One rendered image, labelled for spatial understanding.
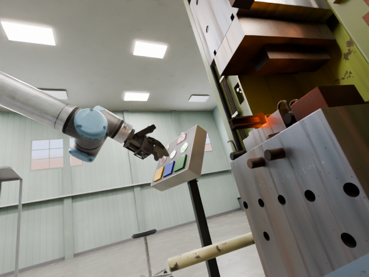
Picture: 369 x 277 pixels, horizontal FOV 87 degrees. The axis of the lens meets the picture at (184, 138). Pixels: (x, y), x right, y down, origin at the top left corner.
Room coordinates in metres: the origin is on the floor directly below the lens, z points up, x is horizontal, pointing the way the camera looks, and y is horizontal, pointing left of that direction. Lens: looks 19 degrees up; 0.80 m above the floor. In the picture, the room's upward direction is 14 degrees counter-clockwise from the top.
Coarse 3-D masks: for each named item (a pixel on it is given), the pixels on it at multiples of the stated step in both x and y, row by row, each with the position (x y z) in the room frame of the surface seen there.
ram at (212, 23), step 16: (192, 0) 0.70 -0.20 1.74; (208, 0) 0.60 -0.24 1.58; (224, 0) 0.52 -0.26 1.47; (256, 0) 0.47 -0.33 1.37; (272, 0) 0.49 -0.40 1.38; (288, 0) 0.52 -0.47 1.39; (304, 0) 0.54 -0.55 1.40; (320, 0) 0.57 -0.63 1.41; (208, 16) 0.63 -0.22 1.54; (224, 16) 0.55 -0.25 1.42; (272, 16) 0.55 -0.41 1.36; (288, 16) 0.57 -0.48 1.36; (304, 16) 0.58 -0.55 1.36; (320, 16) 0.60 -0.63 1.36; (208, 32) 0.67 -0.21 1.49; (224, 32) 0.58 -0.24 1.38; (208, 48) 0.70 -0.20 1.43
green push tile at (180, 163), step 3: (183, 156) 0.93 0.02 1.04; (186, 156) 0.92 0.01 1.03; (177, 159) 0.96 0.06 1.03; (180, 159) 0.94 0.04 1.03; (183, 159) 0.91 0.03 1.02; (177, 162) 0.95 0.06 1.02; (180, 162) 0.93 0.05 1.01; (183, 162) 0.91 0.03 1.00; (177, 165) 0.94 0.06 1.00; (180, 165) 0.92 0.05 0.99; (183, 165) 0.90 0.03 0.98; (177, 168) 0.93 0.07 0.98; (180, 168) 0.91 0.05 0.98; (174, 171) 0.95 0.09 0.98
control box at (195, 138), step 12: (192, 132) 0.97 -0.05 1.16; (204, 132) 0.99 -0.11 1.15; (168, 144) 1.16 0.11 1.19; (180, 144) 1.02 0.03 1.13; (192, 144) 0.92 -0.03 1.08; (204, 144) 0.98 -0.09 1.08; (180, 156) 0.97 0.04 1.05; (192, 156) 0.90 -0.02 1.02; (156, 168) 1.14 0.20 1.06; (192, 168) 0.89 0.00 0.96; (168, 180) 1.01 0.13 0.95; (180, 180) 0.99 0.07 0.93
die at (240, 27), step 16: (240, 16) 0.51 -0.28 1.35; (256, 16) 0.53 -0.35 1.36; (240, 32) 0.52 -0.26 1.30; (256, 32) 0.52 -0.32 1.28; (272, 32) 0.54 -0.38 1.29; (288, 32) 0.56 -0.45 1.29; (304, 32) 0.59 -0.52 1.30; (320, 32) 0.62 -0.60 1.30; (224, 48) 0.61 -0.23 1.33; (240, 48) 0.56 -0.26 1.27; (256, 48) 0.58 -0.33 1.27; (224, 64) 0.64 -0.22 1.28; (240, 64) 0.65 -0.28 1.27
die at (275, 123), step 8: (280, 112) 0.50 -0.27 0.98; (272, 120) 0.53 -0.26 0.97; (280, 120) 0.51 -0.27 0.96; (264, 128) 0.57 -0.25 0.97; (272, 128) 0.54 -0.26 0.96; (280, 128) 0.52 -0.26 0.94; (248, 136) 0.65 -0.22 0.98; (256, 136) 0.62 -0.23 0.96; (264, 136) 0.58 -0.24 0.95; (248, 144) 0.67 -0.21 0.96; (256, 144) 0.63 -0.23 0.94
